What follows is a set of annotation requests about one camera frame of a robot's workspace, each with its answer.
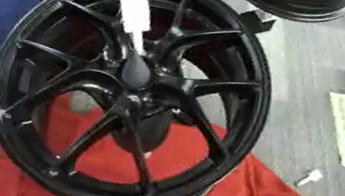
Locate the black spoked wheel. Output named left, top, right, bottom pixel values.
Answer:
left=0, top=0, right=291, bottom=196

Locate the black round wheel rim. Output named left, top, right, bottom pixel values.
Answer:
left=222, top=0, right=345, bottom=31

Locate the black wheel stand bracket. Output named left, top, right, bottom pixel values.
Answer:
left=235, top=6, right=280, bottom=39

